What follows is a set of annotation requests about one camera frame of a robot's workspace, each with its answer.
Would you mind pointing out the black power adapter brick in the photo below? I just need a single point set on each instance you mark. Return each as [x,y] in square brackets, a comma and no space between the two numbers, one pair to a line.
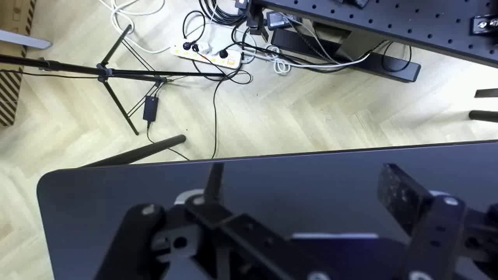
[149,108]

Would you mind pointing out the black tripod leg pole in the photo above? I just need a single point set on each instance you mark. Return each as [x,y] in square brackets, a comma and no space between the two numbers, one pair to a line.
[140,152]

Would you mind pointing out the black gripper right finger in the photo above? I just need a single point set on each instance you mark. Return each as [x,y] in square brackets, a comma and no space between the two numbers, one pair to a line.
[436,234]

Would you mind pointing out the brown cardboard box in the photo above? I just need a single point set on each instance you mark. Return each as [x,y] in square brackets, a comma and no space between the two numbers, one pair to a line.
[9,88]

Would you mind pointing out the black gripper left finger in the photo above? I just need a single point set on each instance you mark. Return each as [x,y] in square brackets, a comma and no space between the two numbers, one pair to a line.
[137,234]

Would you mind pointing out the black perforated breadboard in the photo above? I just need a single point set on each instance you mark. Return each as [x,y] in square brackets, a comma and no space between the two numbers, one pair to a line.
[394,21]

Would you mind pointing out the grey flat panel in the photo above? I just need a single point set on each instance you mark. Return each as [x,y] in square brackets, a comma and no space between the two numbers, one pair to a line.
[23,40]

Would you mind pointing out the white power strip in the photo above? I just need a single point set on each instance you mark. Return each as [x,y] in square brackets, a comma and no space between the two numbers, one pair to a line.
[207,57]

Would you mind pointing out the black tripod stand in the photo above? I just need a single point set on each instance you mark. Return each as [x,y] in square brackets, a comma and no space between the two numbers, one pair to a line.
[103,72]

